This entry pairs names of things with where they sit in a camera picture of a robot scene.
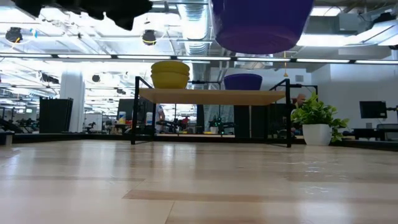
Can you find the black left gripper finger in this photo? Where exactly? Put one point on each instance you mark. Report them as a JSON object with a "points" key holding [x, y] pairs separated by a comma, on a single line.
{"points": [[127, 12]]}

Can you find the yellow bowls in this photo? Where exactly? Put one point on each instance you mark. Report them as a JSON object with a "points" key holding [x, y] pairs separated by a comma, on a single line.
{"points": [[170, 82]]}

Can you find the long ceiling light strip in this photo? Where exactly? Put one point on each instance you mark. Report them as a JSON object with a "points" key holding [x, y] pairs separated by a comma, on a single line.
{"points": [[202, 58]]}

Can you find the white bottle with colourful label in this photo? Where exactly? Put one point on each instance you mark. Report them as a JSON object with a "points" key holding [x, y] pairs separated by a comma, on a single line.
{"points": [[122, 117]]}

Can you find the plain white bottle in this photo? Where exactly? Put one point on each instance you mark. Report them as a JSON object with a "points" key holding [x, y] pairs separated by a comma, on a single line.
{"points": [[149, 119]]}

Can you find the person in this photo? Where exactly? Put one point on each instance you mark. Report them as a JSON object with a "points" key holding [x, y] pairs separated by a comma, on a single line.
{"points": [[160, 116], [185, 120], [300, 100]]}

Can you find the black cabinet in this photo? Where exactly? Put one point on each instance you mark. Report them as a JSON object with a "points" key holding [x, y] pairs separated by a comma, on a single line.
{"points": [[56, 115]]}

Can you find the small grey box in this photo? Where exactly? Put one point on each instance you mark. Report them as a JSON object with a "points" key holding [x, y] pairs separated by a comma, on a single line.
{"points": [[7, 138]]}

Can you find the small white background pot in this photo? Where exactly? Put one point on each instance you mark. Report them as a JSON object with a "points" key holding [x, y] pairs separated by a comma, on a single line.
{"points": [[214, 129]]}

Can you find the green plant in white pot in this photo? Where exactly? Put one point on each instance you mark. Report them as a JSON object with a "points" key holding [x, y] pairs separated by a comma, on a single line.
{"points": [[317, 133]]}

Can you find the black computer monitor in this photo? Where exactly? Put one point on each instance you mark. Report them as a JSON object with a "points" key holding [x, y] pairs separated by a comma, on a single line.
{"points": [[373, 109]]}

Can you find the black ceiling camera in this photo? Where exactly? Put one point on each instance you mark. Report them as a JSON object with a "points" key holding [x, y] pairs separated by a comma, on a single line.
{"points": [[14, 34], [149, 37]]}

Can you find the wooden shelf with black frame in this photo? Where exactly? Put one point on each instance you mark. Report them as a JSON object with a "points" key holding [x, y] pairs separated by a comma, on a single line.
{"points": [[211, 96]]}

